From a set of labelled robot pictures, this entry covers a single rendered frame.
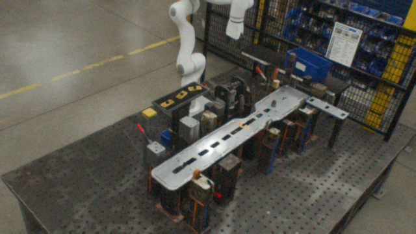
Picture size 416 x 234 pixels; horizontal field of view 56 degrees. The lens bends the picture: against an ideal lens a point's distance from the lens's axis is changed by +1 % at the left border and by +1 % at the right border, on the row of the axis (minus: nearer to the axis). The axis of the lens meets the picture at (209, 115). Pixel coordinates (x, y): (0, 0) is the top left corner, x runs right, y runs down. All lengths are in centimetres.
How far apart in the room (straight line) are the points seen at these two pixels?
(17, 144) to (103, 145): 142
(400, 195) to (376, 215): 39
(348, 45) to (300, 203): 125
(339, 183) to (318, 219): 37
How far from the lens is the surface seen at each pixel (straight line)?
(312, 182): 264
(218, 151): 224
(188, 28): 261
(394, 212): 376
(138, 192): 240
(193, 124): 224
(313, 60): 319
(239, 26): 233
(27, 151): 391
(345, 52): 309
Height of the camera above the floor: 246
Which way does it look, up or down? 36 degrees down
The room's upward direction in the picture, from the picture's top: 6 degrees clockwise
